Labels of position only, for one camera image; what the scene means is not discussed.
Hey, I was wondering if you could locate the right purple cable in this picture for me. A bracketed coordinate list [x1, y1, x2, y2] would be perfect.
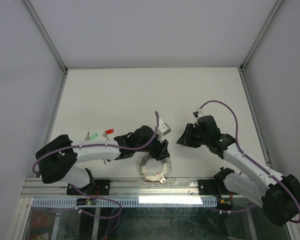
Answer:
[194, 100, 300, 223]

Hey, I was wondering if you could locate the aluminium frame post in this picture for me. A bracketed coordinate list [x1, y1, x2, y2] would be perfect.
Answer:
[240, 0, 286, 72]
[21, 0, 68, 74]

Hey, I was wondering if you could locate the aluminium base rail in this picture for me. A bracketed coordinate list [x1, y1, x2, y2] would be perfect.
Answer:
[21, 177, 212, 198]

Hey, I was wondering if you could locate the aluminium frame post left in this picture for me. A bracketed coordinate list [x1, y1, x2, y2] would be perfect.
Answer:
[21, 0, 68, 74]

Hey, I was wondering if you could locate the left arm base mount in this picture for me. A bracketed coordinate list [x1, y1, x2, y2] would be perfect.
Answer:
[66, 178, 112, 196]

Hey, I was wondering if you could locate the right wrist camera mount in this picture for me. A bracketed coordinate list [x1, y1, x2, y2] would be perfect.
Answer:
[193, 107, 205, 124]

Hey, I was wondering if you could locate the white slotted cable duct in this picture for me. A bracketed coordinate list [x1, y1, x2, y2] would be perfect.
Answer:
[32, 196, 217, 208]

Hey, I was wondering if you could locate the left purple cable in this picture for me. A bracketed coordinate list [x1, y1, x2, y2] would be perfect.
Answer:
[31, 111, 161, 177]

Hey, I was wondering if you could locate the green tag key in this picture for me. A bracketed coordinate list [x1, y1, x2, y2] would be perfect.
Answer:
[84, 132, 98, 141]

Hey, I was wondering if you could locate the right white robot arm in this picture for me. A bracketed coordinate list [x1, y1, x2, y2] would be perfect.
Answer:
[176, 115, 300, 227]

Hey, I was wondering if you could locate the aluminium frame post right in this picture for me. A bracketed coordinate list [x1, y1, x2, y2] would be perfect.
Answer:
[240, 0, 286, 72]

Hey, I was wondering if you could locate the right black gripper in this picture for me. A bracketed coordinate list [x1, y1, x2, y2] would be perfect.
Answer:
[176, 123, 209, 148]

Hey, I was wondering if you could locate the metal disc with keyrings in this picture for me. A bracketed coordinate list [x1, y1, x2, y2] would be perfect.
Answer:
[136, 154, 172, 184]

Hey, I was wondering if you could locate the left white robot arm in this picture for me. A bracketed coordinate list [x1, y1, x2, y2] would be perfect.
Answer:
[32, 123, 171, 195]

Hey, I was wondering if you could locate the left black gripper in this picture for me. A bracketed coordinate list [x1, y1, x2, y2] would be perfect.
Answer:
[134, 132, 170, 161]

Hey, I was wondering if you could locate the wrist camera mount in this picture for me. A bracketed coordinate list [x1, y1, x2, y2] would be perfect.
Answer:
[156, 117, 171, 142]
[193, 107, 205, 124]

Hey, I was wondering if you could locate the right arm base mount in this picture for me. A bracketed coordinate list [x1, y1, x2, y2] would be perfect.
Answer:
[197, 179, 223, 198]

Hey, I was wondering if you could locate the purple cable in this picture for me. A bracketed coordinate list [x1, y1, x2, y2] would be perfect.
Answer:
[31, 111, 161, 177]
[194, 100, 300, 223]

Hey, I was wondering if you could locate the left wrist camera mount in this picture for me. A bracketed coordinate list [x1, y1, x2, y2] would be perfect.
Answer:
[156, 117, 171, 142]

